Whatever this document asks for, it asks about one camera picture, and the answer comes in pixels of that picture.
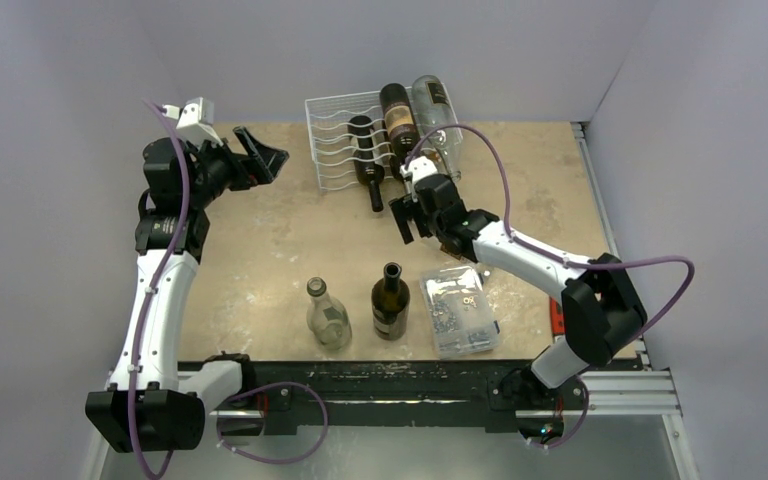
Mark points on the dark brown wine bottle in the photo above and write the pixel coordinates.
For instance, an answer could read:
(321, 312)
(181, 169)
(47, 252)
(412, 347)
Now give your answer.
(390, 299)

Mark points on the white wire wine rack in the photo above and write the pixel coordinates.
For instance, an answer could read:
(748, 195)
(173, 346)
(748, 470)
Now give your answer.
(330, 143)

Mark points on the red handled adjustable wrench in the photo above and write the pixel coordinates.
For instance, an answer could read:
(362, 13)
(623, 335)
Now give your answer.
(556, 318)

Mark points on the dark green wine bottle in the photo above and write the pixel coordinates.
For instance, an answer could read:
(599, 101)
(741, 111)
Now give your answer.
(368, 171)

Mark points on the square clear liquor bottle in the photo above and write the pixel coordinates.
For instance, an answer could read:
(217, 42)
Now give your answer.
(460, 259)

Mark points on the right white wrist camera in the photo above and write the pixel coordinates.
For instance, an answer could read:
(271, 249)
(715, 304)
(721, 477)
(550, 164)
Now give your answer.
(416, 170)

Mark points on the clear glass wine bottle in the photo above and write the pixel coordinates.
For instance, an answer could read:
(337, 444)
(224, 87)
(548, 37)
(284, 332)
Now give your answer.
(432, 108)

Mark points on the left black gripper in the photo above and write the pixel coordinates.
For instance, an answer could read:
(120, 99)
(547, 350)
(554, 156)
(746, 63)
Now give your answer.
(247, 172)

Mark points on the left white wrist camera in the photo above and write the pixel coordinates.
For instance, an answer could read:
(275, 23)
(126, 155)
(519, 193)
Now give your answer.
(194, 122)

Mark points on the dark bottle lying in rack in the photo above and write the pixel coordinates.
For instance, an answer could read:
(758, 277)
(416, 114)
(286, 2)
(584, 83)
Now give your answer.
(397, 169)

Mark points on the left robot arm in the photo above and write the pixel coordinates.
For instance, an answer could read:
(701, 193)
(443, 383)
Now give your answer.
(145, 405)

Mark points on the short clear glass bottle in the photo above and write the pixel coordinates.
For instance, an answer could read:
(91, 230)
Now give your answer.
(326, 317)

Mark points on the olive green wine bottle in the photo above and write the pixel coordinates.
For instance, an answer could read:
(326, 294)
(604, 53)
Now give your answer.
(400, 125)

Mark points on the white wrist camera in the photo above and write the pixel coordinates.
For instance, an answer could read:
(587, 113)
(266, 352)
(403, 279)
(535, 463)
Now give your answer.
(194, 122)
(416, 170)

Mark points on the clear plastic screw box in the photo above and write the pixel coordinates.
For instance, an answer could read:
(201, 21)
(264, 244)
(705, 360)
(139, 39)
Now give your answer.
(462, 320)

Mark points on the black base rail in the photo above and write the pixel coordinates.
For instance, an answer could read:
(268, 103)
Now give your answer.
(487, 394)

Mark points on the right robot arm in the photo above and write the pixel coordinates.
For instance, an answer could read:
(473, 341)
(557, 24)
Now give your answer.
(601, 308)

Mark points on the small clear bottle in rack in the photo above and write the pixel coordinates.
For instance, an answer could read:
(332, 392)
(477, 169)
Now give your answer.
(444, 163)

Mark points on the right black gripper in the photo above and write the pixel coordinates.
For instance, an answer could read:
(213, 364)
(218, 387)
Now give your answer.
(416, 216)

